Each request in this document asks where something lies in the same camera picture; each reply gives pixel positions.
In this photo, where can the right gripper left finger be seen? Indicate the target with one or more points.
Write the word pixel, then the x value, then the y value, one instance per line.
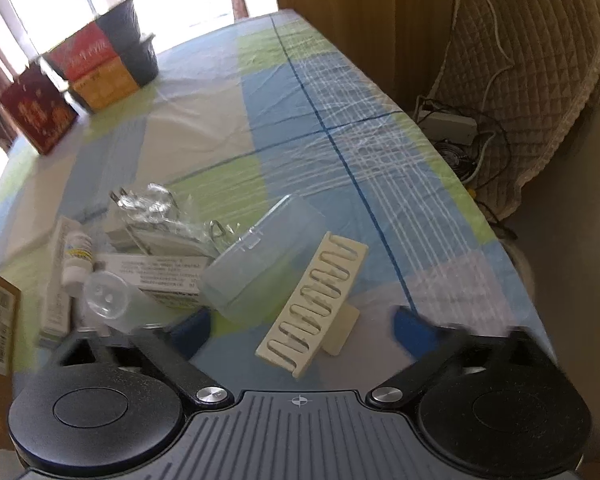
pixel 161 351

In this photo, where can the cream slotted plastic rack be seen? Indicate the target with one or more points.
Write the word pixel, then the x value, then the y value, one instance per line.
pixel 317 316

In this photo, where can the crinkled clear plastic bag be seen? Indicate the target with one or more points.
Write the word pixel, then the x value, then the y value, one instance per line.
pixel 167 229

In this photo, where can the checked tablecloth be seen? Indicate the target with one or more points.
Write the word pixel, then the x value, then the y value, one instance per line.
pixel 235 120

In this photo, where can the lower yellow instant noodle bowl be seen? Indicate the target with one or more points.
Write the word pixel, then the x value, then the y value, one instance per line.
pixel 118 78

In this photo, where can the clear plastic storage box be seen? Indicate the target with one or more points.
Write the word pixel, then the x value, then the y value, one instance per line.
pixel 255 276

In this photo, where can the small white medicine bottle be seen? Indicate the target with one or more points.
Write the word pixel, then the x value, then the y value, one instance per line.
pixel 78 262

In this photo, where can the clear round plastic container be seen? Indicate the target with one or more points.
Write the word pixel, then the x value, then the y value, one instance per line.
pixel 111 301

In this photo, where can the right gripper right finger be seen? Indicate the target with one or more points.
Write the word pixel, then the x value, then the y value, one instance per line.
pixel 437 351

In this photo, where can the quilted beige chair cover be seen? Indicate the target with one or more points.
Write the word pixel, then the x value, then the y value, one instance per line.
pixel 531 65

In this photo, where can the long white medicine box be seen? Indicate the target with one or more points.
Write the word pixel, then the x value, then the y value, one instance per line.
pixel 55 303

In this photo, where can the white labelled flat box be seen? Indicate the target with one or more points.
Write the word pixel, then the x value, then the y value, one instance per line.
pixel 171 280

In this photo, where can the dark red gift bag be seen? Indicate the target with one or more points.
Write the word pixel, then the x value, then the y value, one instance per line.
pixel 39 109

